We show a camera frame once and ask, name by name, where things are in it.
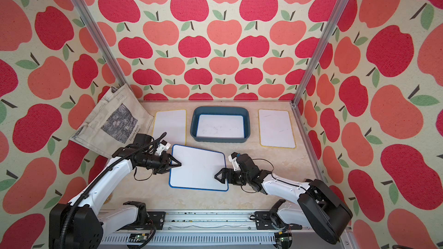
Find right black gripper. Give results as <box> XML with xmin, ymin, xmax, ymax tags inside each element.
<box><xmin>215</xmin><ymin>167</ymin><xmax>250</xmax><ymax>186</ymax></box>

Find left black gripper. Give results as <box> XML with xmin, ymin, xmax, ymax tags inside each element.
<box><xmin>139</xmin><ymin>150</ymin><xmax>183</xmax><ymax>173</ymax></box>

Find blue framed whiteboard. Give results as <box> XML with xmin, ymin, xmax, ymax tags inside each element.
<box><xmin>169</xmin><ymin>145</ymin><xmax>228</xmax><ymax>192</ymax></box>
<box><xmin>196</xmin><ymin>114</ymin><xmax>245</xmax><ymax>138</ymax></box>

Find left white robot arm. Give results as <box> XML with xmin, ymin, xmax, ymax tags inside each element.
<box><xmin>49</xmin><ymin>148</ymin><xmax>182</xmax><ymax>249</ymax></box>

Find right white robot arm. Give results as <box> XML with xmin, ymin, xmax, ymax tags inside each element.
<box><xmin>215</xmin><ymin>168</ymin><xmax>353</xmax><ymax>244</ymax></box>

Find dark teal storage box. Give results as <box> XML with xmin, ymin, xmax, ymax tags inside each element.
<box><xmin>190</xmin><ymin>106</ymin><xmax>250</xmax><ymax>143</ymax></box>

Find beige printed tote bag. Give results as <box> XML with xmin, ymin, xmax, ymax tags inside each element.
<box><xmin>70</xmin><ymin>85</ymin><xmax>154</xmax><ymax>159</ymax></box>

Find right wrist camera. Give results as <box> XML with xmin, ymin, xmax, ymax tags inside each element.
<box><xmin>228</xmin><ymin>152</ymin><xmax>259</xmax><ymax>173</ymax></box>

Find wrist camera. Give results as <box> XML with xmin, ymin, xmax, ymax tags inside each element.
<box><xmin>228</xmin><ymin>152</ymin><xmax>259</xmax><ymax>173</ymax></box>
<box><xmin>133</xmin><ymin>133</ymin><xmax>173</xmax><ymax>156</ymax></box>

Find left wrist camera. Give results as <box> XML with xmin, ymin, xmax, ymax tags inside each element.
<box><xmin>133</xmin><ymin>133</ymin><xmax>173</xmax><ymax>156</ymax></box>

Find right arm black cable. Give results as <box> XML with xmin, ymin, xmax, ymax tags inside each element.
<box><xmin>240</xmin><ymin>158</ymin><xmax>312</xmax><ymax>194</ymax></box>

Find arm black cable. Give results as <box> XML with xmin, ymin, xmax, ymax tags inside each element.
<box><xmin>57</xmin><ymin>132</ymin><xmax>167</xmax><ymax>249</ymax></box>
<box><xmin>240</xmin><ymin>158</ymin><xmax>312</xmax><ymax>194</ymax></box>

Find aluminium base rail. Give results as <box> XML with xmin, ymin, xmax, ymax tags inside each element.
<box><xmin>58</xmin><ymin>209</ymin><xmax>357</xmax><ymax>249</ymax></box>

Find left aluminium frame post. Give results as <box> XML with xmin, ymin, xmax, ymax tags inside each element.
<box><xmin>71</xmin><ymin>0</ymin><xmax>129</xmax><ymax>86</ymax></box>

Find aluminium frame post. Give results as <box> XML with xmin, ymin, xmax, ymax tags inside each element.
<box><xmin>291</xmin><ymin>0</ymin><xmax>349</xmax><ymax>108</ymax></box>
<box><xmin>71</xmin><ymin>0</ymin><xmax>129</xmax><ymax>86</ymax></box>

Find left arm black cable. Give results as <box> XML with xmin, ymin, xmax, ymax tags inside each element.
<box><xmin>57</xmin><ymin>132</ymin><xmax>167</xmax><ymax>249</ymax></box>

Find right aluminium frame post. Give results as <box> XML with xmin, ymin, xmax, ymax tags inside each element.
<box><xmin>291</xmin><ymin>0</ymin><xmax>349</xmax><ymax>108</ymax></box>

